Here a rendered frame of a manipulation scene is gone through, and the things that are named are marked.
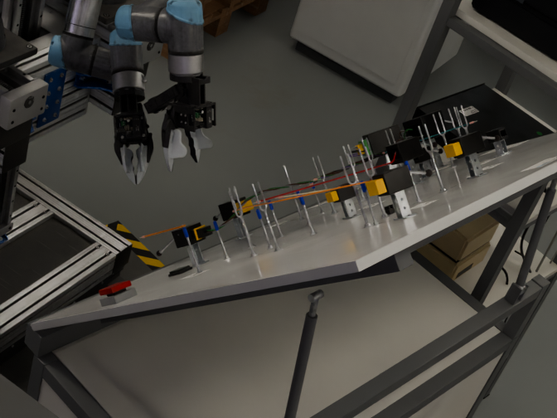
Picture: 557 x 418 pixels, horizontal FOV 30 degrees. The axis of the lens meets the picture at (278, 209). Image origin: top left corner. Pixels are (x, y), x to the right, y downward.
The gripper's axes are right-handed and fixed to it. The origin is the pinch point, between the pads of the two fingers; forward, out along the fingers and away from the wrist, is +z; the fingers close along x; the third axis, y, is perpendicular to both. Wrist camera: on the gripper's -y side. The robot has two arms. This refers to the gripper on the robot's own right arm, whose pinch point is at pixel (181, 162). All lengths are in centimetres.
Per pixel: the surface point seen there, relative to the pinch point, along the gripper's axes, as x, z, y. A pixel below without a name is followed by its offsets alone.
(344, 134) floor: 241, 65, -113
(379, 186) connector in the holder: -11, -9, 57
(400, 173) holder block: -7, -10, 59
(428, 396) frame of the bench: 42, 63, 42
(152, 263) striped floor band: 98, 83, -104
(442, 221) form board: -19, -8, 74
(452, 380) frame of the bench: 52, 62, 43
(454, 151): 24, -7, 54
